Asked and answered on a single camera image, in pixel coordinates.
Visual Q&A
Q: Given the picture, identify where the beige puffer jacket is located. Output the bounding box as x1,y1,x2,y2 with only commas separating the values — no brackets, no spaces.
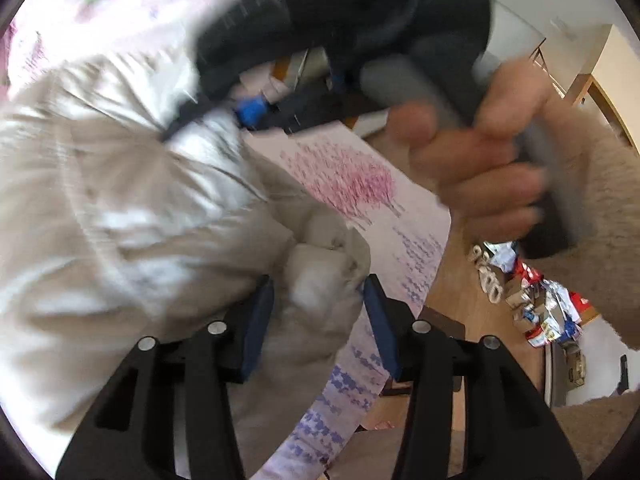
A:
1,52,370,474

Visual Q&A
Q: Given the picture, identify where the beige fuzzy sleeve forearm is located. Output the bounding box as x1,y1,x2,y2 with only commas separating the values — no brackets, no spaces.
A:
537,96,639,350

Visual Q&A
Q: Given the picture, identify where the person's right hand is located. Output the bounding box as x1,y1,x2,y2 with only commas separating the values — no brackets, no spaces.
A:
386,58,556,243

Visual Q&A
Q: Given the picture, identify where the pink floral bed sheet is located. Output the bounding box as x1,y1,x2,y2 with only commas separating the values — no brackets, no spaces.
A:
1,0,450,479

